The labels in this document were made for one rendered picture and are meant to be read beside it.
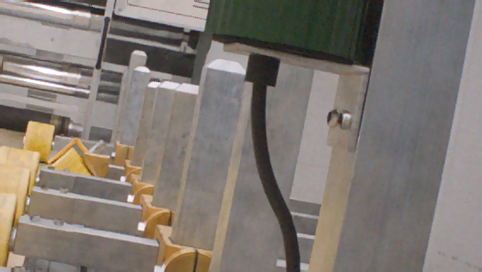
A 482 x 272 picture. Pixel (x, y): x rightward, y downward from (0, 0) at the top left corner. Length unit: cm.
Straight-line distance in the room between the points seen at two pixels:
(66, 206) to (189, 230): 31
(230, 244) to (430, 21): 28
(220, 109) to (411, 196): 50
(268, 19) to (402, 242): 10
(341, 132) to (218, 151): 49
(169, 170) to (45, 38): 183
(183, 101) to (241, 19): 76
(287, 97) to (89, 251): 35
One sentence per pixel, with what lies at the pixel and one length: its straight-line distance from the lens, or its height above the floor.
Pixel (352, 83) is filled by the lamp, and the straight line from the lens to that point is 39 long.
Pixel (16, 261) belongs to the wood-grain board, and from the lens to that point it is 105.
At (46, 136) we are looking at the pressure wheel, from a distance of 214.
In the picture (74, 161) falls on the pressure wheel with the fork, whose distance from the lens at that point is 165.
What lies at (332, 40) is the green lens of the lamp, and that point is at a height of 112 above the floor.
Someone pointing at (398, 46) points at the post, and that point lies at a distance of 38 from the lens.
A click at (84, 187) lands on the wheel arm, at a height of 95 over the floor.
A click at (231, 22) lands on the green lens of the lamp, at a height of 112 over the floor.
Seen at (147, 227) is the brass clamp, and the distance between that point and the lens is 110.
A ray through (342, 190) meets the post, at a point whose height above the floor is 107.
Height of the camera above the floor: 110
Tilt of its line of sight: 3 degrees down
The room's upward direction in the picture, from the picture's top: 11 degrees clockwise
